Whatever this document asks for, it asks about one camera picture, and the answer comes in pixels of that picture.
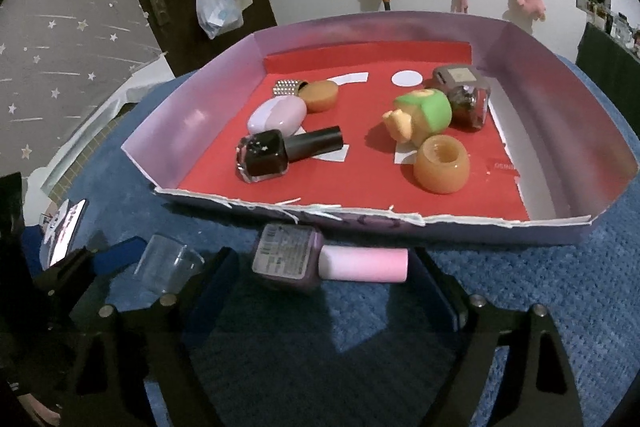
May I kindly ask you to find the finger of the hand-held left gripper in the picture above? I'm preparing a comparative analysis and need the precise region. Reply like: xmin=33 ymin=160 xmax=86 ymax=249
xmin=35 ymin=237 xmax=147 ymax=303

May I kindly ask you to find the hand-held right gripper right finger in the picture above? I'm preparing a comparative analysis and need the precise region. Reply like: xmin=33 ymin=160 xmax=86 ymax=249
xmin=410 ymin=247 xmax=586 ymax=427

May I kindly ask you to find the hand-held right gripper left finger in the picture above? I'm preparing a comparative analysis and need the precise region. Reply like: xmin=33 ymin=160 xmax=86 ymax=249
xmin=60 ymin=247 xmax=238 ymax=427

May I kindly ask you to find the clear plastic cup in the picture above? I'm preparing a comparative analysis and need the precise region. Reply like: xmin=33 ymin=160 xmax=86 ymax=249
xmin=133 ymin=233 xmax=206 ymax=295

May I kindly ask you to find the purple nail polish pink cap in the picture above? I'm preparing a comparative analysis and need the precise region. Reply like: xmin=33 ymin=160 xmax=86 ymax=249
xmin=250 ymin=223 xmax=409 ymax=290

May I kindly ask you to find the orange round jar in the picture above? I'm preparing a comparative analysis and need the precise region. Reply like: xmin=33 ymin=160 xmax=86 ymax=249
xmin=413 ymin=134 xmax=471 ymax=194

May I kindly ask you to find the black nail polish bottle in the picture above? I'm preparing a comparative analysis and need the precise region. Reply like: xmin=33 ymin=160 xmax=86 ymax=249
xmin=236 ymin=125 xmax=344 ymax=182

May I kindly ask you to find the green toy figure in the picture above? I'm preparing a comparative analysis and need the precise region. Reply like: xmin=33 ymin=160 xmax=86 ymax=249
xmin=382 ymin=88 xmax=453 ymax=146

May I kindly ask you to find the pale pink earbuds case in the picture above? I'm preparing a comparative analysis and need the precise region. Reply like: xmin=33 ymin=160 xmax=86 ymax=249
xmin=246 ymin=97 xmax=307 ymax=136

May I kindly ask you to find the pink cardboard box red lining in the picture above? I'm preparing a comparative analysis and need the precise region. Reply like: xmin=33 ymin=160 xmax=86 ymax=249
xmin=121 ymin=11 xmax=640 ymax=247

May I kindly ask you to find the brown square case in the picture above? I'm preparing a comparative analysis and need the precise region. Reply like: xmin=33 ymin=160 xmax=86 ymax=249
xmin=431 ymin=64 xmax=488 ymax=95

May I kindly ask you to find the silver studded cylinder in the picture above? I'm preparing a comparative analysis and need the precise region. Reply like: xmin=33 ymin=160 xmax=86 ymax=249
xmin=272 ymin=78 xmax=308 ymax=98

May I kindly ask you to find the smartphone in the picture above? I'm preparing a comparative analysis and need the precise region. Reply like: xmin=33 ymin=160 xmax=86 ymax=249
xmin=42 ymin=198 xmax=90 ymax=269

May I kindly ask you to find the clear plastic bag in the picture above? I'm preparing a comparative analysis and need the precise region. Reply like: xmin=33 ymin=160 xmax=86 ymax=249
xmin=196 ymin=0 xmax=245 ymax=40

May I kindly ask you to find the table with dark green cloth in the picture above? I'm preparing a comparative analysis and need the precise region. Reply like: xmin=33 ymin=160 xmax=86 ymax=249
xmin=575 ymin=22 xmax=640 ymax=80

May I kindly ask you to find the row of small bottles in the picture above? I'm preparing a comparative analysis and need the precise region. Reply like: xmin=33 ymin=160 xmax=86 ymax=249
xmin=582 ymin=4 xmax=640 ymax=55

